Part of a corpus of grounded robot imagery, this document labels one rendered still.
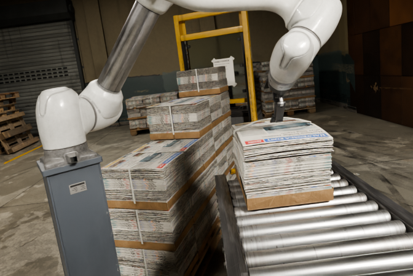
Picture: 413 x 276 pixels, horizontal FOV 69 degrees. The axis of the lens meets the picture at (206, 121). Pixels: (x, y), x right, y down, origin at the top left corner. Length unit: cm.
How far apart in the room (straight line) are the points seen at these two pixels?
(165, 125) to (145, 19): 104
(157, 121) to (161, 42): 658
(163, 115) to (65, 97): 100
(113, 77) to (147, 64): 737
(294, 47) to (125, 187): 117
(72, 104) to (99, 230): 49
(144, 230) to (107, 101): 75
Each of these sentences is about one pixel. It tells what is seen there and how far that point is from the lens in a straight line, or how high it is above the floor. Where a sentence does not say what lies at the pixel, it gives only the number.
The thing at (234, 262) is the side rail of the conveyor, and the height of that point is 80.
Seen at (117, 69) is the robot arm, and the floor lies 132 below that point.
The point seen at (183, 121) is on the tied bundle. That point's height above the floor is 95.
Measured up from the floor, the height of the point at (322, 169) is 92.
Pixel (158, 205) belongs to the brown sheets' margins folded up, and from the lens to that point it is 160.
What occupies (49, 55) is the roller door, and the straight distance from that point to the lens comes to 941.
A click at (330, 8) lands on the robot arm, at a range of 95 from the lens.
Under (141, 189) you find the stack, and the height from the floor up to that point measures 72.
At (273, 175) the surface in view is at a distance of 101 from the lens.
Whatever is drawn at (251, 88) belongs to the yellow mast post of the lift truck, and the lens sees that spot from 302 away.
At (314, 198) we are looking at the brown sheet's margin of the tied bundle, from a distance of 108.
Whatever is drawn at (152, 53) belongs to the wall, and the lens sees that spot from 862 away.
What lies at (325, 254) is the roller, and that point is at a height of 79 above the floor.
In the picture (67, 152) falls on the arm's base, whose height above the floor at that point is 104.
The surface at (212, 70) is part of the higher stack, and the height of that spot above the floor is 126.
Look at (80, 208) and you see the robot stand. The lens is 126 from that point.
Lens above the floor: 127
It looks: 10 degrees down
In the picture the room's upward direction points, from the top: 7 degrees counter-clockwise
